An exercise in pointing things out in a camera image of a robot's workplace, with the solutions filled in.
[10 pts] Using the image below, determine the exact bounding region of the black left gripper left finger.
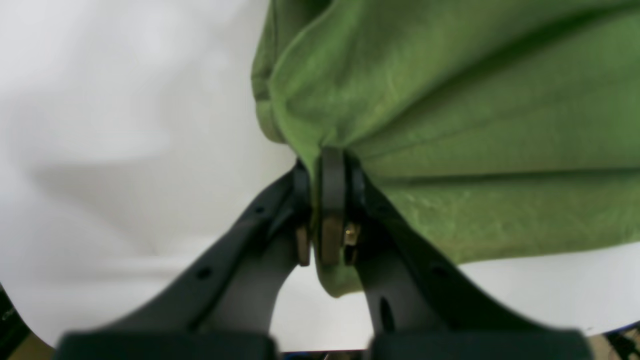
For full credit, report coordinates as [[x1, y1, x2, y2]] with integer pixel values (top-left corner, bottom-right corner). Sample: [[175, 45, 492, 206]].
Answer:
[[54, 161, 311, 360]]

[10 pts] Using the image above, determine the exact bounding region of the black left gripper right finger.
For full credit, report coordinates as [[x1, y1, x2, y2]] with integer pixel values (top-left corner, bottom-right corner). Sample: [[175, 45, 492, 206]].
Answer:
[[318, 147, 594, 360]]

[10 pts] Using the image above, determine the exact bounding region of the green T-shirt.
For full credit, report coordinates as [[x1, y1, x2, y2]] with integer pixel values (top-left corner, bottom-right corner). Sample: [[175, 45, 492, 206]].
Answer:
[[251, 0, 640, 298]]

